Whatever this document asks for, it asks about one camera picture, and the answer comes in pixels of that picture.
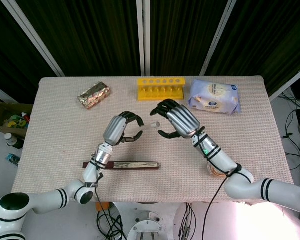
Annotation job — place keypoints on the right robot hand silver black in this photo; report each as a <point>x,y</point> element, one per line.
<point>182,120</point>

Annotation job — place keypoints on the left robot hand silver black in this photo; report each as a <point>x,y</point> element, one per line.
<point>113,128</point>

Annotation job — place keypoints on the small white cap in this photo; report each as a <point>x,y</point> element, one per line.
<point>156,124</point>

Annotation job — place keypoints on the clear glass test tube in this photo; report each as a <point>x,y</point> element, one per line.
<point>147,126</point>

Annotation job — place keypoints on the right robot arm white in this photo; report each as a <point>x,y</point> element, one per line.
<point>222,160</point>

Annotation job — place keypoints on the yellow test tube rack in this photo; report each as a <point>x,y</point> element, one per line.
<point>161,96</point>

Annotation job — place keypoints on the gold foil snack package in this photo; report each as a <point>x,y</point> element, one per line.
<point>95,95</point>

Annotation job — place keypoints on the blue white tissue pack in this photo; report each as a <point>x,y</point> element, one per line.
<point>215,97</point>

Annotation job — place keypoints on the dark red folded fan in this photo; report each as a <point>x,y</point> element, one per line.
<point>135,165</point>

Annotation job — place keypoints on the pink waffle tablecloth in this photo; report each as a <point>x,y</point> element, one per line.
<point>65,140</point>

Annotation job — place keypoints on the clear tub of rubber bands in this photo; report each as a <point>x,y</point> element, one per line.
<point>213,173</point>

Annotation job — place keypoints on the dark green screen panel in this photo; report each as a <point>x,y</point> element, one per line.
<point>10,50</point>
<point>90,37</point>
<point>270,42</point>
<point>182,37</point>

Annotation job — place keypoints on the dark bottle white cap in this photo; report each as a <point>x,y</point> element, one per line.
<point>13,141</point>

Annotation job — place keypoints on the white robot torso base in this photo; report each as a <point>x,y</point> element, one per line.
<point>150,225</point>

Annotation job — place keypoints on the blue patterned packet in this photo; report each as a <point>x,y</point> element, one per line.
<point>13,160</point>

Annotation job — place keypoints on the brown cardboard box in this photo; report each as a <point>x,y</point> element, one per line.
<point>0,110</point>

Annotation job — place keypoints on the white screen frame post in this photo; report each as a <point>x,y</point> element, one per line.
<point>1,92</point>
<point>143,37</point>
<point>217,40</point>
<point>37,40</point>
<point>290,82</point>

